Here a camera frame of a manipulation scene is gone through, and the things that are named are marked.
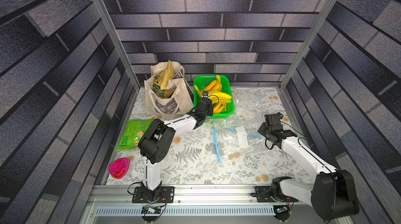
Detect left circuit board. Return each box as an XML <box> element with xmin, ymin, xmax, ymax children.
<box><xmin>141</xmin><ymin>205</ymin><xmax>167</xmax><ymax>224</ymax></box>

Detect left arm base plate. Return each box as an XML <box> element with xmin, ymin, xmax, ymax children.
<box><xmin>132</xmin><ymin>186</ymin><xmax>175</xmax><ymax>204</ymax></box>

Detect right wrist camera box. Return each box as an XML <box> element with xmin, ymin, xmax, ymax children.
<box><xmin>265</xmin><ymin>112</ymin><xmax>284</xmax><ymax>133</ymax></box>

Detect green chips bag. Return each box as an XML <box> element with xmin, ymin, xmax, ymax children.
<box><xmin>116</xmin><ymin>119</ymin><xmax>153</xmax><ymax>151</ymax></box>

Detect clear zip-top bag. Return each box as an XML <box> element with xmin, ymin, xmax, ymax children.
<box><xmin>233</xmin><ymin>90</ymin><xmax>267</xmax><ymax>119</ymax></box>
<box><xmin>215</xmin><ymin>115</ymin><xmax>267</xmax><ymax>160</ymax></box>

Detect snack packets in tote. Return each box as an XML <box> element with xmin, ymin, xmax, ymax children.
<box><xmin>151</xmin><ymin>61</ymin><xmax>184</xmax><ymax>99</ymax></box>

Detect aluminium frame post right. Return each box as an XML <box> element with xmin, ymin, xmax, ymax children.
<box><xmin>279</xmin><ymin>0</ymin><xmax>337</xmax><ymax>92</ymax></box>

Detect aluminium frame post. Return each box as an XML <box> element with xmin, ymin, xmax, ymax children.
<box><xmin>92</xmin><ymin>0</ymin><xmax>141</xmax><ymax>92</ymax></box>
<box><xmin>279</xmin><ymin>0</ymin><xmax>337</xmax><ymax>92</ymax></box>

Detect banana with green stem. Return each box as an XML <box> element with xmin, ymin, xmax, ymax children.
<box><xmin>194</xmin><ymin>86</ymin><xmax>205</xmax><ymax>98</ymax></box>

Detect yellow banana bunch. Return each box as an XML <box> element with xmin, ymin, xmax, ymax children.
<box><xmin>206</xmin><ymin>91</ymin><xmax>232</xmax><ymax>108</ymax></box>

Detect green plastic basket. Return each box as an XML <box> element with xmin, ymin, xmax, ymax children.
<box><xmin>194</xmin><ymin>75</ymin><xmax>235</xmax><ymax>119</ymax></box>

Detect circuit board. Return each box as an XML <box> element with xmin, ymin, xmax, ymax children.
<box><xmin>141</xmin><ymin>205</ymin><xmax>167</xmax><ymax>224</ymax></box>
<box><xmin>273</xmin><ymin>205</ymin><xmax>291</xmax><ymax>223</ymax></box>

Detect aluminium frame post left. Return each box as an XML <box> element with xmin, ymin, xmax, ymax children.
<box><xmin>92</xmin><ymin>0</ymin><xmax>141</xmax><ymax>92</ymax></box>

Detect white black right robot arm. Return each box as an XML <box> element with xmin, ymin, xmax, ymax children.
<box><xmin>258</xmin><ymin>122</ymin><xmax>360</xmax><ymax>223</ymax></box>

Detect beige canvas tote bag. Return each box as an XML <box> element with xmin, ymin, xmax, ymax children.
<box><xmin>144</xmin><ymin>66</ymin><xmax>194</xmax><ymax>115</ymax></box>

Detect pink plastic container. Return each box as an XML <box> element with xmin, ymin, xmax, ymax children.
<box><xmin>109</xmin><ymin>158</ymin><xmax>131</xmax><ymax>179</ymax></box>

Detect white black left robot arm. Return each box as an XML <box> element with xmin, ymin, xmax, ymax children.
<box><xmin>138</xmin><ymin>98</ymin><xmax>213</xmax><ymax>195</ymax></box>

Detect aluminium front rail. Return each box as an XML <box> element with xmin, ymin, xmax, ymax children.
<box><xmin>79</xmin><ymin>184</ymin><xmax>314</xmax><ymax>224</ymax></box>

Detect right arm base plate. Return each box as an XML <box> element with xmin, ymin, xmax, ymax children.
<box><xmin>250</xmin><ymin>186</ymin><xmax>299</xmax><ymax>203</ymax></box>

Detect right circuit board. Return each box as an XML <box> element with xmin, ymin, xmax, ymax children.
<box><xmin>273</xmin><ymin>205</ymin><xmax>291</xmax><ymax>223</ymax></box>

